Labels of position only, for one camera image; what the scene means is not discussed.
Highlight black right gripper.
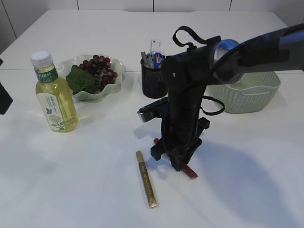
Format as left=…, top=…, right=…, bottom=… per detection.
left=151, top=102, right=210, bottom=171

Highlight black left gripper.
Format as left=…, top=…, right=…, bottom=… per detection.
left=0, top=83, right=12, bottom=114

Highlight red glitter pen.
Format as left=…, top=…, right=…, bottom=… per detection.
left=153, top=138, right=198, bottom=180

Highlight yellow tea bottle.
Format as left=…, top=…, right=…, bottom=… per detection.
left=30, top=50, right=78, bottom=133

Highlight purple grape bunch with leaves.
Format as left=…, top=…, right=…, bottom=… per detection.
left=66, top=55, right=118, bottom=95

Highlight blue capped scissors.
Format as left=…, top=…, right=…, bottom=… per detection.
left=153, top=52, right=166, bottom=69

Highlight pink capped scissors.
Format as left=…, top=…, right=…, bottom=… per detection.
left=146, top=52, right=154, bottom=68

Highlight silver glitter pen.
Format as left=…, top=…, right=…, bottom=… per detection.
left=141, top=51, right=149, bottom=67

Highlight clear plastic ruler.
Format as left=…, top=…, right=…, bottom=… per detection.
left=150, top=39, right=162, bottom=52

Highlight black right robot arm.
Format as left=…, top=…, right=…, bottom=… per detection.
left=151, top=24, right=304, bottom=171

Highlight gold glitter pen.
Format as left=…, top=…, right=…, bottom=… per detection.
left=136, top=151, right=157, bottom=209

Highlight green wavy glass plate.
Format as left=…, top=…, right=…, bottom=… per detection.
left=57, top=54, right=126, bottom=101

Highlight black mesh pen holder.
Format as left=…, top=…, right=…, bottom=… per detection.
left=140, top=59, right=168, bottom=99

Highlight green woven plastic basket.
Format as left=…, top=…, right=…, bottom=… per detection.
left=208, top=72, right=281, bottom=114

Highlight silver blue wrist camera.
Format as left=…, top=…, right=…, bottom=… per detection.
left=137, top=97, right=169, bottom=123

